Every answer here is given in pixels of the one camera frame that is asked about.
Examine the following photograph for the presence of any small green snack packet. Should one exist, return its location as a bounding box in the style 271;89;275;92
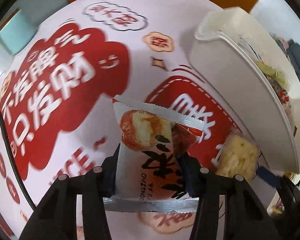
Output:
255;60;290;88

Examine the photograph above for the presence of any teal canister with brown lid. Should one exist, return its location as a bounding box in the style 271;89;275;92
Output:
0;9;39;55

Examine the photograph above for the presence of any black cable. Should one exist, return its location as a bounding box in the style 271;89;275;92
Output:
0;97;37;208

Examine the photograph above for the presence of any clear puffed snack packet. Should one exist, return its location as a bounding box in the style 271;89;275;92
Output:
215;133;261;182

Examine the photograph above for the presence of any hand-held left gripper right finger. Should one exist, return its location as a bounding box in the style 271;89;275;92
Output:
179;154;274;240

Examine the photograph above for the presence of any large nut mix packet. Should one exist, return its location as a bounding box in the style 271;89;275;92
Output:
270;80;290;105

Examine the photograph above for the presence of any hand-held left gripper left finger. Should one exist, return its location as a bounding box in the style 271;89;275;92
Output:
19;155;120;240

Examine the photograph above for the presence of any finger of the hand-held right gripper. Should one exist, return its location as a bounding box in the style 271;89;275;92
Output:
256;165;287;188

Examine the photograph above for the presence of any red and white jujube packet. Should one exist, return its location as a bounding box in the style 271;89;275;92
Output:
102;94;205;213

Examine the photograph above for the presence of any white plastic bin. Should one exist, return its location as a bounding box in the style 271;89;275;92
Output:
189;7;300;174

